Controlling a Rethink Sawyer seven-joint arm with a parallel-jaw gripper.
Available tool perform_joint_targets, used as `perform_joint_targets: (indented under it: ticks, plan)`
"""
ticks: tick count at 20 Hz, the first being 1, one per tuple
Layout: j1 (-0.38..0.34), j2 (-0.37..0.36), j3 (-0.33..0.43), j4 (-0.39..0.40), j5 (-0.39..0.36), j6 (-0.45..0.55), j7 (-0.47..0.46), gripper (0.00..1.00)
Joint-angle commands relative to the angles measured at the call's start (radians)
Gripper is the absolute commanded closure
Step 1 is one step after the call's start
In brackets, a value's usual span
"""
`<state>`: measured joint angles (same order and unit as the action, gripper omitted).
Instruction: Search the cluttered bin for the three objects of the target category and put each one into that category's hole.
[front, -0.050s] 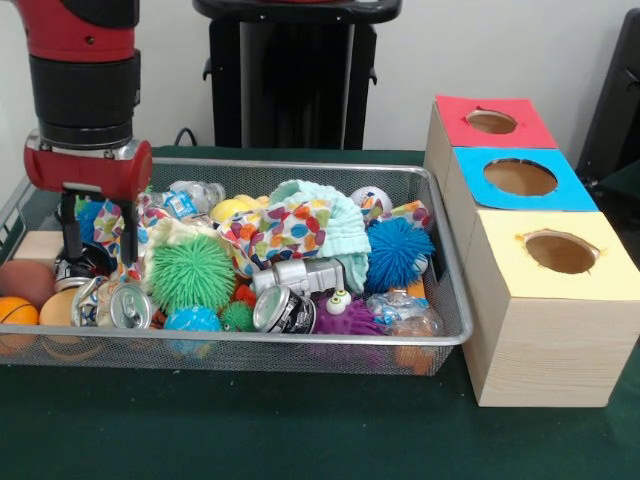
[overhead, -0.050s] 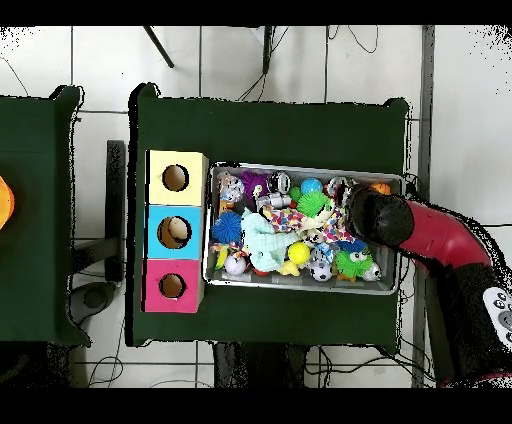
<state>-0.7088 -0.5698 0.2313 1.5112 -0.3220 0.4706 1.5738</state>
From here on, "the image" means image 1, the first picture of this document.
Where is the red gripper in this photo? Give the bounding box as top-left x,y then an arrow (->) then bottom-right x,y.
23,128 -> 154,266

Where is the white cloth with colourful dots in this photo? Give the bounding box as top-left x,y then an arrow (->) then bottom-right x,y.
92,192 -> 335,284

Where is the clear plastic packet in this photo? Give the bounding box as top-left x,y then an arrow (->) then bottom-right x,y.
366,291 -> 445,337

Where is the wooden box with three holes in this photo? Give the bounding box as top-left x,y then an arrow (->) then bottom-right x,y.
423,94 -> 640,409

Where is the brown mini football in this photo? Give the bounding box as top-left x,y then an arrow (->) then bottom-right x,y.
0,259 -> 56,311

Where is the green spiky rubber ball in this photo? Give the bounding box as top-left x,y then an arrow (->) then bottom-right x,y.
147,234 -> 236,314

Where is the orange mini basketball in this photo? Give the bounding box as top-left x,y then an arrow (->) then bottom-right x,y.
0,295 -> 40,329

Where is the silver plastic toy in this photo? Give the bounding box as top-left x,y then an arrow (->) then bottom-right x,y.
251,258 -> 347,301

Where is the mint green cloth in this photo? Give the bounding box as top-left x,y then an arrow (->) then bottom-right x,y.
269,179 -> 372,294

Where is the dark green table cloth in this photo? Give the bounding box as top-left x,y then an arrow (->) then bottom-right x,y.
0,144 -> 640,480
582,158 -> 640,211

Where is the purple spiky toy with eyes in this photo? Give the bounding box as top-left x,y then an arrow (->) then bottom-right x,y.
312,289 -> 389,337

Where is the blue spiky rubber ball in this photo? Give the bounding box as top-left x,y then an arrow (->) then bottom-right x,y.
366,217 -> 435,292

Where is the black upright panel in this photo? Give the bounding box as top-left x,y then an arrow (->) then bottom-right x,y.
574,7 -> 640,176

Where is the shallow wire mesh bin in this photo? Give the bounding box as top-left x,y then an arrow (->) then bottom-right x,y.
0,154 -> 474,379

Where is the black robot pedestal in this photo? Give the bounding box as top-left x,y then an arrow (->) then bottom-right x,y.
192,0 -> 404,150

